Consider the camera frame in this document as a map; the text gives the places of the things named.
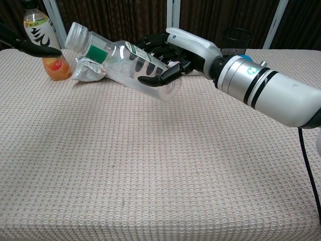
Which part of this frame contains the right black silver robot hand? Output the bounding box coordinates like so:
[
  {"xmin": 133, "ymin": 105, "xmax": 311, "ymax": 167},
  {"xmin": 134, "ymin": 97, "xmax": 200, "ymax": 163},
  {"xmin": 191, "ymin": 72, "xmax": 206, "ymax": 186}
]
[{"xmin": 137, "ymin": 27, "xmax": 223, "ymax": 87}]

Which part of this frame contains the pink woven tablecloth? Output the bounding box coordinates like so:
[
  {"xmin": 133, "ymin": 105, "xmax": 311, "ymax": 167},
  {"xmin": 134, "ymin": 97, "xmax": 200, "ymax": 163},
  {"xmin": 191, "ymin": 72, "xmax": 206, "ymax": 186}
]
[{"xmin": 0, "ymin": 48, "xmax": 321, "ymax": 241}]

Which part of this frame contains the transparent plastic bottle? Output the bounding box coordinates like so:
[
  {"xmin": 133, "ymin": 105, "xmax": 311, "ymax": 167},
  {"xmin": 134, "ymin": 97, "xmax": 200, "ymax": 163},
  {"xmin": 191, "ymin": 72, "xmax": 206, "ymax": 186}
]
[{"xmin": 64, "ymin": 22, "xmax": 183, "ymax": 102}]

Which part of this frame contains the white bottle cap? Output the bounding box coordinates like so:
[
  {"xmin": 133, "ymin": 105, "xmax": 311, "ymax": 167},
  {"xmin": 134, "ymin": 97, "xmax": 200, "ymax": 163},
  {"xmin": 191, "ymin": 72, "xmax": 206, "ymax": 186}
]
[{"xmin": 64, "ymin": 22, "xmax": 90, "ymax": 52}]

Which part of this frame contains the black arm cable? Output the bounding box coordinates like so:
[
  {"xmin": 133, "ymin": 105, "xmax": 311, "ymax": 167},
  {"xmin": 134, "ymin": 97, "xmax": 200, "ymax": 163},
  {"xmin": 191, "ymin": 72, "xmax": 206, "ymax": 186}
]
[{"xmin": 297, "ymin": 127, "xmax": 321, "ymax": 221}]

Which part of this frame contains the white partition post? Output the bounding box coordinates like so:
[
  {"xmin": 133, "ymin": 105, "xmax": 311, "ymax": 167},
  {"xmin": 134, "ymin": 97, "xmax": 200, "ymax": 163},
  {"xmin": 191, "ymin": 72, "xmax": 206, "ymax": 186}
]
[
  {"xmin": 262, "ymin": 0, "xmax": 289, "ymax": 49},
  {"xmin": 42, "ymin": 0, "xmax": 68, "ymax": 50},
  {"xmin": 166, "ymin": 0, "xmax": 181, "ymax": 32}
]

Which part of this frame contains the crumpled silver snack bag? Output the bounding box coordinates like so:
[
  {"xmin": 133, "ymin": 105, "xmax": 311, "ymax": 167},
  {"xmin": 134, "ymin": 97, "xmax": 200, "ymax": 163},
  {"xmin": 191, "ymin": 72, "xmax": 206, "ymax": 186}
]
[{"xmin": 72, "ymin": 55, "xmax": 107, "ymax": 82}]

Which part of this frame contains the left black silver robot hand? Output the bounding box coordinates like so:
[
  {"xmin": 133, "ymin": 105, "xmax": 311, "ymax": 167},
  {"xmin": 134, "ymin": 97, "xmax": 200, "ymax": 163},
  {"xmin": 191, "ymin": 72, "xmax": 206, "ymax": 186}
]
[{"xmin": 0, "ymin": 22, "xmax": 64, "ymax": 58}]

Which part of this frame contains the orange juice drink bottle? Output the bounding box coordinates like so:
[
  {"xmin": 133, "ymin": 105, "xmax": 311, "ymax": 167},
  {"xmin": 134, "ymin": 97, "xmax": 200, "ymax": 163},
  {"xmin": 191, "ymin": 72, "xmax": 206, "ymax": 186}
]
[{"xmin": 23, "ymin": 0, "xmax": 72, "ymax": 81}]

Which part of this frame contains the black mesh pen holder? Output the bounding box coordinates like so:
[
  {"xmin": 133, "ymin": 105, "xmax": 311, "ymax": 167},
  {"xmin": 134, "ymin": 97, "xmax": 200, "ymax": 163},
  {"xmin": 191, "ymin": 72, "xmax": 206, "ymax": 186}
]
[{"xmin": 222, "ymin": 28, "xmax": 253, "ymax": 56}]

